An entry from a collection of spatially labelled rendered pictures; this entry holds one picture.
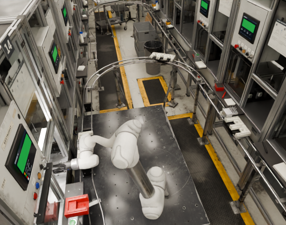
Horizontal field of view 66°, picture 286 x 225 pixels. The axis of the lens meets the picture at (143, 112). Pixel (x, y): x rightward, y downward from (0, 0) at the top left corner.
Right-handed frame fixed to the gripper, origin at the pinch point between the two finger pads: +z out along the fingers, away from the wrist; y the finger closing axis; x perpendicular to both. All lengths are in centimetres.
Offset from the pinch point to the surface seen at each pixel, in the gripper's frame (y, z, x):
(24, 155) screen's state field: 64, -19, 40
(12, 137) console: 73, -17, 37
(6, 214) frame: 59, -16, 66
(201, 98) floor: -108, -210, -180
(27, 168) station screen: 58, -19, 44
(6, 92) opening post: 86, -16, 20
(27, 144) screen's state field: 64, -19, 34
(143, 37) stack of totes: -53, -138, -352
